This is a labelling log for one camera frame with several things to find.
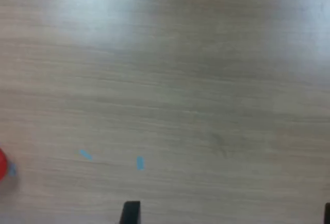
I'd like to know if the small blue tape strip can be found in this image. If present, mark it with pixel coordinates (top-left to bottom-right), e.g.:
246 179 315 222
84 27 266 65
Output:
79 149 93 161
136 156 146 171
8 163 18 178

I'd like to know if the red plastic cup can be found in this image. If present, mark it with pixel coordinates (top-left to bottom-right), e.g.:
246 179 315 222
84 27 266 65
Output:
0 148 9 182

